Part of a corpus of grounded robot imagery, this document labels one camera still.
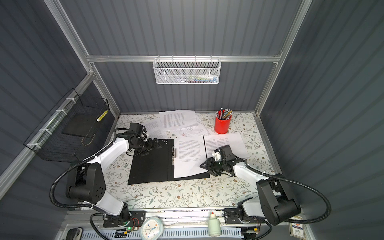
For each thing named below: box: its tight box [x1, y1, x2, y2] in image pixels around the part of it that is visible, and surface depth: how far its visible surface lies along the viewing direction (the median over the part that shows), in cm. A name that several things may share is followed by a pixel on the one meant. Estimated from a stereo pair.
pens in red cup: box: [215, 107, 234, 121], surface depth 104 cm
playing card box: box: [289, 215, 306, 240], surface depth 71 cm
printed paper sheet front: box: [174, 135, 208, 179], surface depth 98 cm
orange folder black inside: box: [127, 138, 210, 185], surface depth 93 cm
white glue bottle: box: [208, 211, 221, 237], surface depth 67 cm
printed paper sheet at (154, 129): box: [140, 117, 169, 140], surface depth 114 cm
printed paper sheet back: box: [159, 109, 198, 129], surface depth 119 cm
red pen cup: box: [214, 115, 232, 134], surface depth 105 cm
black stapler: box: [66, 227, 84, 240], surface depth 69 cm
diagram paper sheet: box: [175, 123, 212, 137], surface depth 111 cm
